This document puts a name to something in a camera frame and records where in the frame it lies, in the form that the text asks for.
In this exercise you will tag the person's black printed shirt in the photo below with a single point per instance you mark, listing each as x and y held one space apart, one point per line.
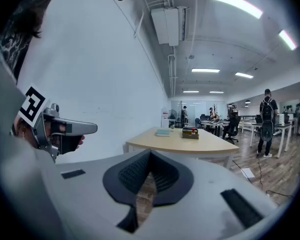
10 46

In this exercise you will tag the red bottle with white cap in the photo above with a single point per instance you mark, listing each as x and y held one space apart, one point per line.
194 130

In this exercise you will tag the round ceiling smoke detector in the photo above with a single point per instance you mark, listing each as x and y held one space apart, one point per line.
191 57

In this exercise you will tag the person's left forearm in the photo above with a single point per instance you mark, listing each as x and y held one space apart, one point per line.
22 131

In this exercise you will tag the person's left hand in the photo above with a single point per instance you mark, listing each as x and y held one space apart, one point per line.
81 139

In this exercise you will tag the white office desk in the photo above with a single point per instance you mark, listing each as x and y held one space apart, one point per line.
287 126

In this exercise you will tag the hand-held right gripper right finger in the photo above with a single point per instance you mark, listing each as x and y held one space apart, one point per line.
210 209

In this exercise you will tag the black office chair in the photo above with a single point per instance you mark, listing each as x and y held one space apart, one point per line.
232 129

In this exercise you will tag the white cabinet red label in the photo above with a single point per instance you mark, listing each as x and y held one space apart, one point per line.
164 119

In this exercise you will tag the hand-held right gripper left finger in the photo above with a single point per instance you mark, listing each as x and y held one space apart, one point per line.
90 204

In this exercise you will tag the black standing fan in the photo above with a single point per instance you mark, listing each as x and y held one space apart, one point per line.
173 115

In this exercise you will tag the black backpack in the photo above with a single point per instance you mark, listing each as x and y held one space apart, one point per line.
267 110

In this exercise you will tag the ceiling strip light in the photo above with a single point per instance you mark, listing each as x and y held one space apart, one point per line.
236 2
205 70
243 75
287 39
216 92
190 91

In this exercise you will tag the teal book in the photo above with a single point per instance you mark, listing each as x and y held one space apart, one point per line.
162 133

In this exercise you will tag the white meeting table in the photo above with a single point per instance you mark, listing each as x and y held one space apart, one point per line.
216 125

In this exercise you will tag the grey box with yellow interior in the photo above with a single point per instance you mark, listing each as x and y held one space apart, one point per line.
190 135

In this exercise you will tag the white wall air conditioner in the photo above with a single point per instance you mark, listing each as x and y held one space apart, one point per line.
167 25

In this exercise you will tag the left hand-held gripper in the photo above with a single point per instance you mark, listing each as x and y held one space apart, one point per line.
42 134

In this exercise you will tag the white ceiling pipes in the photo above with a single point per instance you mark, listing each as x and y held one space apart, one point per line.
172 71

